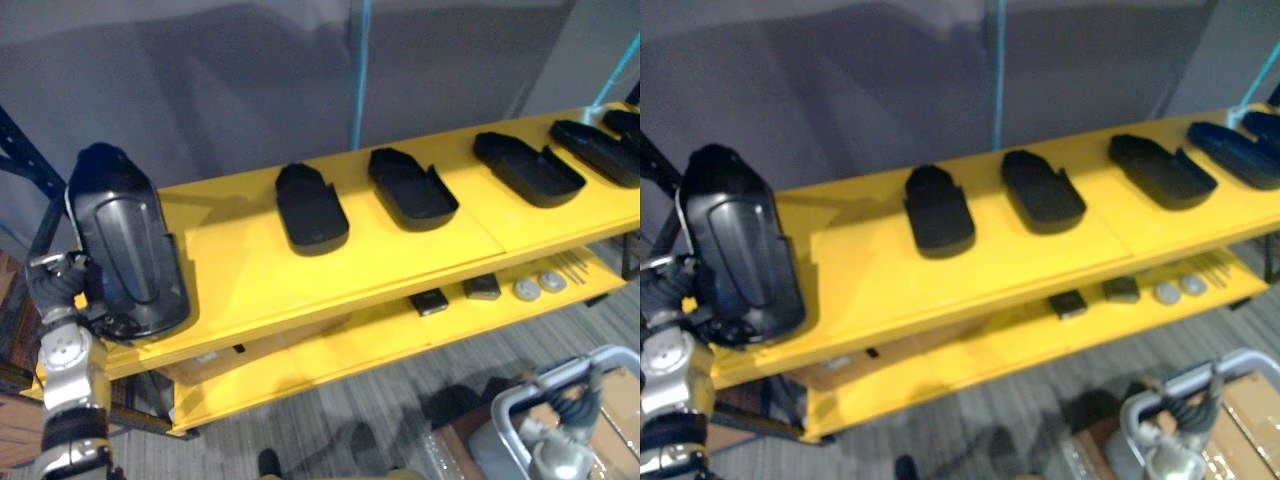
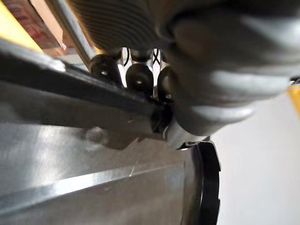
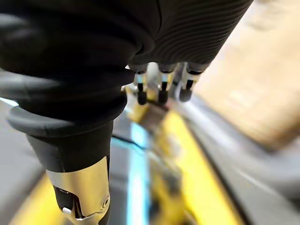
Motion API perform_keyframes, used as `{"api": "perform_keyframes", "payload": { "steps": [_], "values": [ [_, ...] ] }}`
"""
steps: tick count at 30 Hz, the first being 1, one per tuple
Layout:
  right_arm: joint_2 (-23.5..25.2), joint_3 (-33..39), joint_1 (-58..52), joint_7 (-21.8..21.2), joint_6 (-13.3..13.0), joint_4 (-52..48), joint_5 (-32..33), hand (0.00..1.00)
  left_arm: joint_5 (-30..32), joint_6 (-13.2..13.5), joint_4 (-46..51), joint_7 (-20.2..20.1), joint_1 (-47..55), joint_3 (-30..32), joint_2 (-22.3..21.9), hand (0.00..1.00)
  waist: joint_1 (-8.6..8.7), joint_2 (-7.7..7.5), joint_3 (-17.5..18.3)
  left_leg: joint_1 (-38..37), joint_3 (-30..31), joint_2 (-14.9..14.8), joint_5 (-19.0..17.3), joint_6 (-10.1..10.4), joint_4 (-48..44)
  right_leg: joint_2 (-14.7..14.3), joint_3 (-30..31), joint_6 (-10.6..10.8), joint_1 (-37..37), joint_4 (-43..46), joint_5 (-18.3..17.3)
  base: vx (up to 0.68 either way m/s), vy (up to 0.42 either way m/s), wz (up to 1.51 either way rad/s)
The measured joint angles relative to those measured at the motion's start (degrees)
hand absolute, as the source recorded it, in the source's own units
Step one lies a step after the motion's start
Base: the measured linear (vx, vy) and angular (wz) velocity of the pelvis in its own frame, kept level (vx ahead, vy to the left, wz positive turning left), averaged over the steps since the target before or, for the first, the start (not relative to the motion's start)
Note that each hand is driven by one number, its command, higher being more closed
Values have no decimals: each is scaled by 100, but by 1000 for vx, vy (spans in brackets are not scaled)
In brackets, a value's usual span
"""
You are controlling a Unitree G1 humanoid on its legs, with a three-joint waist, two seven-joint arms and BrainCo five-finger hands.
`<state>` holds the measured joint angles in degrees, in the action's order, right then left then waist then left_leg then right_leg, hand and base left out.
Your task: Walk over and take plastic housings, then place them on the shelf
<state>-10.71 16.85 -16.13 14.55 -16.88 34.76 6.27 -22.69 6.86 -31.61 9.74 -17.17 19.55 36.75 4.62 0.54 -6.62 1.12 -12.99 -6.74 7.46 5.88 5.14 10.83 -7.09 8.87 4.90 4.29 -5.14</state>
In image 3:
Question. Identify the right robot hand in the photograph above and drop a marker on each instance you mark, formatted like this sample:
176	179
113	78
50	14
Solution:
77	58

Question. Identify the yellow metal shelf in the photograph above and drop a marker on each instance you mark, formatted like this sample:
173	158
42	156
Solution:
187	168

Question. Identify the brown cardboard box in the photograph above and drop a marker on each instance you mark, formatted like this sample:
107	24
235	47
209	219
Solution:
255	82

